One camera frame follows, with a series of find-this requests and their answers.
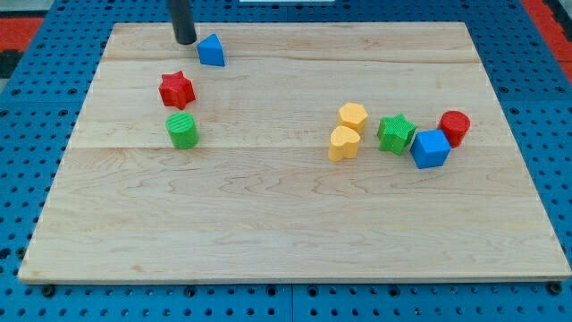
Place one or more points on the yellow heart block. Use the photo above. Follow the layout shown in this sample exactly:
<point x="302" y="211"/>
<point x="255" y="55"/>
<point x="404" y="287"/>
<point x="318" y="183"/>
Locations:
<point x="344" y="143"/>

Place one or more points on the red star block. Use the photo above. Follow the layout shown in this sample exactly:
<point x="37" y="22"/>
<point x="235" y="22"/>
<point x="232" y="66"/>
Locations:
<point x="176" y="90"/>

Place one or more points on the yellow hexagon block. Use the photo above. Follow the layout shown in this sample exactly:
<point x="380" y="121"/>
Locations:
<point x="354" y="116"/>

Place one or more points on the green cylinder block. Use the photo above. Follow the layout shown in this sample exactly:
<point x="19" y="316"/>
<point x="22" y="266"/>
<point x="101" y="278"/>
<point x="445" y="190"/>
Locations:
<point x="182" y="129"/>

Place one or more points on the red cylinder block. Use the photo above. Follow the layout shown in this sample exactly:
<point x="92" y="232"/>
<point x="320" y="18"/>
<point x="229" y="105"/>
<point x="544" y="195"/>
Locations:
<point x="455" y="126"/>

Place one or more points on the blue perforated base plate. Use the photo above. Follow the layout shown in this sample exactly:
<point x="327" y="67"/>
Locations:
<point x="41" y="101"/>

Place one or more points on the blue triangle block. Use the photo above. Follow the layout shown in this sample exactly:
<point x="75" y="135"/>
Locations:
<point x="210" y="51"/>

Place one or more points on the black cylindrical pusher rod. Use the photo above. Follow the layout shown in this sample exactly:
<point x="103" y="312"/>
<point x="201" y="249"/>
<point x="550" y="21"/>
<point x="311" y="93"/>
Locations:
<point x="182" y="21"/>

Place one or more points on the green star block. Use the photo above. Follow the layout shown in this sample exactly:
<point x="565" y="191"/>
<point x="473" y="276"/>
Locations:
<point x="395" y="133"/>

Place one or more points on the blue cube block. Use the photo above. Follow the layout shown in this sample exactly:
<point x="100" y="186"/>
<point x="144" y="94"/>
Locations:
<point x="430" y="149"/>

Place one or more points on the light wooden board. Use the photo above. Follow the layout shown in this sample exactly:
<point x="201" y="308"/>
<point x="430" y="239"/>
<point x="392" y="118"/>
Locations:
<point x="257" y="200"/>

